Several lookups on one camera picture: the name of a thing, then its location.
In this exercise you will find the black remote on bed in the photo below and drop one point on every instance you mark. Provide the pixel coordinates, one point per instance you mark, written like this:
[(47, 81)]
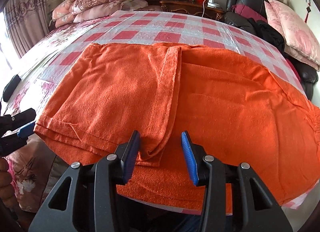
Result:
[(10, 87)]

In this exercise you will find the pink floral cushion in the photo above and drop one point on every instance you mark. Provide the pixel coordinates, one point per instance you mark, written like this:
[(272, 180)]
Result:
[(300, 42)]

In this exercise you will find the black garment on chair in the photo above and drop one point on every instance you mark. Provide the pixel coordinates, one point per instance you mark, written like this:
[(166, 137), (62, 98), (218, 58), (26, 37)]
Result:
[(269, 34)]

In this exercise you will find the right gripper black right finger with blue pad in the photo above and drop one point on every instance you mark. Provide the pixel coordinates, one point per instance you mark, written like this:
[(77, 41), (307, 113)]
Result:
[(234, 196)]

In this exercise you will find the dark wooden nightstand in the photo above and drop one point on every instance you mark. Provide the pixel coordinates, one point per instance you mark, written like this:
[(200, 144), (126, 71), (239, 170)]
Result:
[(189, 8)]

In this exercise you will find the red white checkered cover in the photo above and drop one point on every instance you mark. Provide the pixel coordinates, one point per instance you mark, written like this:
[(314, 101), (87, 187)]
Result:
[(148, 28)]

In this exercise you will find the pink patterned curtain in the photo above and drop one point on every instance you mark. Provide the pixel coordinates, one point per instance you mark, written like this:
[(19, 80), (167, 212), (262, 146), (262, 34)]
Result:
[(26, 22)]

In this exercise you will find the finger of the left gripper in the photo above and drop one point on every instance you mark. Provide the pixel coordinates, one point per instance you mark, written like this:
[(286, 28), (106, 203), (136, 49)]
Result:
[(11, 143), (11, 123)]

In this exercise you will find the floral pink bed sheet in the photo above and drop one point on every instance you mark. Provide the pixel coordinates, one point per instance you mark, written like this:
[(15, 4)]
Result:
[(41, 69)]

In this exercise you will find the magenta garment on chair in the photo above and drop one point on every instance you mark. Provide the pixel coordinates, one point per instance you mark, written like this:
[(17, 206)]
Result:
[(247, 12)]

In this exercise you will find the floral pink folded quilt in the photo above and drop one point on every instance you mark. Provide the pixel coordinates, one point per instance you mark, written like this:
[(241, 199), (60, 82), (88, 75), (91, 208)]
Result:
[(76, 11)]

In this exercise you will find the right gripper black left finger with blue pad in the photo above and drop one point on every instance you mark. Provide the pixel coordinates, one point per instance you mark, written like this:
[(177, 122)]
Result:
[(84, 198)]

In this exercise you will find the black leather armchair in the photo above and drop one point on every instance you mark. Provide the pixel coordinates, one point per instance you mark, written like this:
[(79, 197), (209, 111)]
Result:
[(306, 74)]

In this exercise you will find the person's left hand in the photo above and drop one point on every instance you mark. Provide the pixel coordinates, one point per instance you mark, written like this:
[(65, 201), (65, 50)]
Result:
[(7, 192)]

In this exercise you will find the red Chinese knot ornament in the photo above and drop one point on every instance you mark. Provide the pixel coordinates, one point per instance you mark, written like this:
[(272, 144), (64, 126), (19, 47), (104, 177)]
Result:
[(308, 10)]

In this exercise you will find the orange pants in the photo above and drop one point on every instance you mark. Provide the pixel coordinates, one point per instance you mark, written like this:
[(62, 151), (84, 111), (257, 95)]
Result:
[(235, 108)]

